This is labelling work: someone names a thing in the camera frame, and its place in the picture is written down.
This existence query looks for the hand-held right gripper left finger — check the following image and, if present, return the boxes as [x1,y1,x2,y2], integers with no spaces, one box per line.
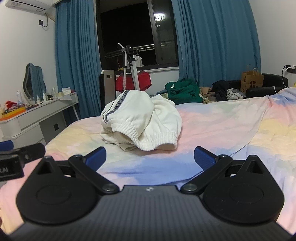
[35,146,119,194]

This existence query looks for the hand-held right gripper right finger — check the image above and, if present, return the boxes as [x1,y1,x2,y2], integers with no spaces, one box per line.
[180,146,270,194]

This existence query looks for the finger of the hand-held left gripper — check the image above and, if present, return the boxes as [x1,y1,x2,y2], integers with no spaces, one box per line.
[0,140,14,152]
[14,143,46,165]

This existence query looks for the white pants with striped tape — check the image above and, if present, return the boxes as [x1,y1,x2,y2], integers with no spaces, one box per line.
[100,90,183,151]

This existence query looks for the orange tray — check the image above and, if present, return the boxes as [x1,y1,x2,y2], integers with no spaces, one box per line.
[0,107,25,120]

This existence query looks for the white dressing table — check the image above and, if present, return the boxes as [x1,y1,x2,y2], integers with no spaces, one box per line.
[0,91,80,145]

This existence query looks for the pastel tie-dye bed blanket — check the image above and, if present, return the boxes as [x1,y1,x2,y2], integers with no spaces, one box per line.
[0,87,296,232]

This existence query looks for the beige cloth pile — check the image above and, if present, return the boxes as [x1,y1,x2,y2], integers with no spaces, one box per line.
[200,86,217,103]

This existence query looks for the white and black air purifier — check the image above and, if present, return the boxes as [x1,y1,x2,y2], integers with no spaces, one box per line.
[99,70,115,109]

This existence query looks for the green garment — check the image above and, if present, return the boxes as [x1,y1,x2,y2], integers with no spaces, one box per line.
[165,78,204,105]

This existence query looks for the dark garment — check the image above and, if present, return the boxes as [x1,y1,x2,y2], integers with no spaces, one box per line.
[212,80,229,102]

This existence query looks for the white patterned cloth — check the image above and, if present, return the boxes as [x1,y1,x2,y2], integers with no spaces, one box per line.
[227,88,245,100]

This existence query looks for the red garment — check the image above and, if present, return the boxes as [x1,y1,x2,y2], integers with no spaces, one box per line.
[116,71,152,92]

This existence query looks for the brown paper bag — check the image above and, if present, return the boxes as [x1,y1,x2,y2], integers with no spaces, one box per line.
[240,64,264,93]

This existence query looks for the blue curtain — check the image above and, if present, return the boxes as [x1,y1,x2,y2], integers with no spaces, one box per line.
[55,0,102,121]
[171,0,262,87]

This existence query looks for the black sofa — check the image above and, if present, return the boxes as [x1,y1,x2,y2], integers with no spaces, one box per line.
[228,73,289,100]

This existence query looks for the dark window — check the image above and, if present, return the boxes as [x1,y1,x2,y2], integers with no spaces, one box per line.
[96,0,179,70]

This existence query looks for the white air conditioner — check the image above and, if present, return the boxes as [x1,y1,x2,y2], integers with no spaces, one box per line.
[5,0,56,14]

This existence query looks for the wavy frame mirror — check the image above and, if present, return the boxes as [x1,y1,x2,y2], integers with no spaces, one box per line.
[22,63,47,99]

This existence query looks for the white charging cable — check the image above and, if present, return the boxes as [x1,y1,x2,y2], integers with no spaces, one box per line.
[272,66,287,92]

